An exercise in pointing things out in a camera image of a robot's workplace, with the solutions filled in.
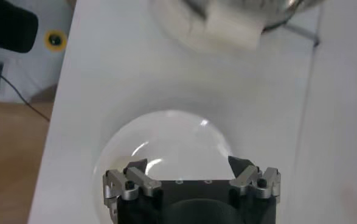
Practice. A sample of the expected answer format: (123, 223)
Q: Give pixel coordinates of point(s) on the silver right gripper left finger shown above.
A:
(143, 182)

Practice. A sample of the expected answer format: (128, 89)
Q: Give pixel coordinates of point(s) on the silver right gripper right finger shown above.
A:
(245, 178)

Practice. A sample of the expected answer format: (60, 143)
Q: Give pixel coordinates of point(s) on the white work table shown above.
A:
(135, 76)

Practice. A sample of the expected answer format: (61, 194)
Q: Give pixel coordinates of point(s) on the white round plate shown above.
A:
(181, 140)

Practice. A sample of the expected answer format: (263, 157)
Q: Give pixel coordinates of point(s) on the cream electric cooker base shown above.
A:
(230, 29)

